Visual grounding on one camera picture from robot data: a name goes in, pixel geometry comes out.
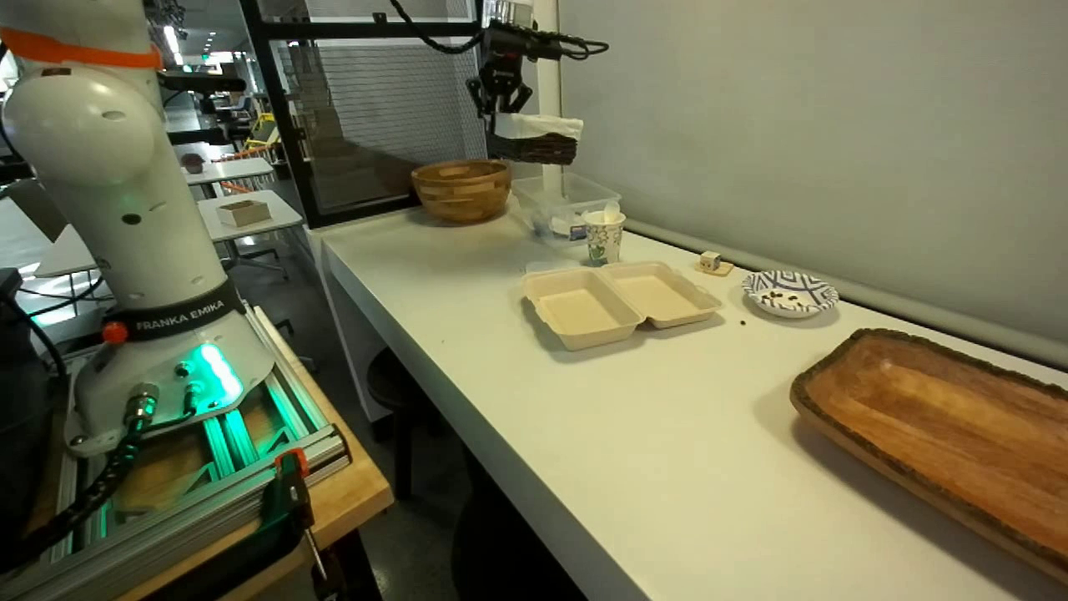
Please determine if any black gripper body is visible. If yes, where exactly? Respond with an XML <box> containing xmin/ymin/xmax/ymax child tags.
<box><xmin>476</xmin><ymin>27</ymin><xmax>538</xmax><ymax>83</ymax></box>

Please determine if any large wooden bowl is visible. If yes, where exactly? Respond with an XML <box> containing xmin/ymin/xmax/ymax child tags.
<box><xmin>407</xmin><ymin>156</ymin><xmax>514</xmax><ymax>226</ymax></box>

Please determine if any clear plastic container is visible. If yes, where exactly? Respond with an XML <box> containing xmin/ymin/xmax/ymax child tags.
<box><xmin>510</xmin><ymin>163</ymin><xmax>623</xmax><ymax>243</ymax></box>

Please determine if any black framed glass partition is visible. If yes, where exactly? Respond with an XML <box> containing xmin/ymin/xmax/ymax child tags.
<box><xmin>238</xmin><ymin>0</ymin><xmax>498</xmax><ymax>229</ymax></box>

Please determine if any patterned paper cup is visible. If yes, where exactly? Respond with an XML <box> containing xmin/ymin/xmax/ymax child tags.
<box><xmin>580</xmin><ymin>206</ymin><xmax>629</xmax><ymax>268</ymax></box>

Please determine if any beige open clamshell box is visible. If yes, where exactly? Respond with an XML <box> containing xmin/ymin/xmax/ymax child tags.
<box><xmin>516</xmin><ymin>256</ymin><xmax>723</xmax><ymax>355</ymax></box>

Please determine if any white desk with tray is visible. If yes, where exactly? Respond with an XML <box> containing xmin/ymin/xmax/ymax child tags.
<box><xmin>194</xmin><ymin>186</ymin><xmax>307</xmax><ymax>246</ymax></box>

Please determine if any small patterned plate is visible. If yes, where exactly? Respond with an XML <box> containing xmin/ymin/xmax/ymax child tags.
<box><xmin>741</xmin><ymin>263</ymin><xmax>842</xmax><ymax>324</ymax></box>

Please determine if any black orange clamp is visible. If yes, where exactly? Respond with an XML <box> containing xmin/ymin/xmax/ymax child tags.
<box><xmin>259</xmin><ymin>449</ymin><xmax>341</xmax><ymax>596</ymax></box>

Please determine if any robot mounting platform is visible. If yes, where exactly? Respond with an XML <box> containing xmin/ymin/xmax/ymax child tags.
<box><xmin>0</xmin><ymin>296</ymin><xmax>399</xmax><ymax>601</ymax></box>

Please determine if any brown wooden rectangular tray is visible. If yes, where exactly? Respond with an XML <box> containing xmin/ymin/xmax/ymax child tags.
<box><xmin>788</xmin><ymin>326</ymin><xmax>1068</xmax><ymax>587</ymax></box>

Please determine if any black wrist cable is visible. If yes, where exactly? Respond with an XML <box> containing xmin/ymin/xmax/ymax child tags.
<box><xmin>383</xmin><ymin>0</ymin><xmax>493</xmax><ymax>58</ymax></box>

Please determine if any black base cable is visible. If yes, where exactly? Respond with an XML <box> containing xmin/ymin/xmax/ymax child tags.
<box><xmin>0</xmin><ymin>381</ymin><xmax>162</xmax><ymax>566</ymax></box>

